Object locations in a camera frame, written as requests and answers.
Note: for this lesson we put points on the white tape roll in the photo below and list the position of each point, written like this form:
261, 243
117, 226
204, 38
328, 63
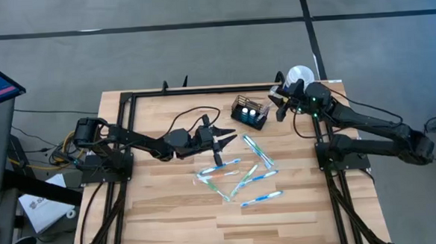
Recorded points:
69, 214

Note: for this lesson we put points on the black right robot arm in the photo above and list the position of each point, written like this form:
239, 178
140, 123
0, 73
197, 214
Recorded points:
371, 123

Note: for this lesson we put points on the teal mouthwash bottle white cap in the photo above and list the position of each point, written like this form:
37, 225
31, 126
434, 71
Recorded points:
252, 113
244, 110

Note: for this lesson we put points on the black cart beam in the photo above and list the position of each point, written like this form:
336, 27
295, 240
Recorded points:
38, 187

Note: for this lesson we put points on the purple toothbrush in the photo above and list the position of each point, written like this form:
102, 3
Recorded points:
273, 90

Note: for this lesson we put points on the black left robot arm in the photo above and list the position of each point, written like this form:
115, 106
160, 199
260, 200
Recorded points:
137, 141

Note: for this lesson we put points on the pale pink toothbrush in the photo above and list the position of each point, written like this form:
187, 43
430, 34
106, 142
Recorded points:
265, 109

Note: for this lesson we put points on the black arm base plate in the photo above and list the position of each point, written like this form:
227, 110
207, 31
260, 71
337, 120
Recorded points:
94, 177
351, 163

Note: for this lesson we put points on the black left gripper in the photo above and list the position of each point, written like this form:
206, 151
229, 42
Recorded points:
204, 141

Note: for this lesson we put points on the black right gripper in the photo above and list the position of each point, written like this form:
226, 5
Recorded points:
299, 101

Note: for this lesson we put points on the Lysol wipes canister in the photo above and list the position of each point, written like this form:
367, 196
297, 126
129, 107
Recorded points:
299, 74

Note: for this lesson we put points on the white paper booklet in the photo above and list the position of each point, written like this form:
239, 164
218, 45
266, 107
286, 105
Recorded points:
43, 213

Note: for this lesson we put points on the black aluminium table frame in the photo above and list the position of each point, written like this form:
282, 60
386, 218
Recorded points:
220, 89

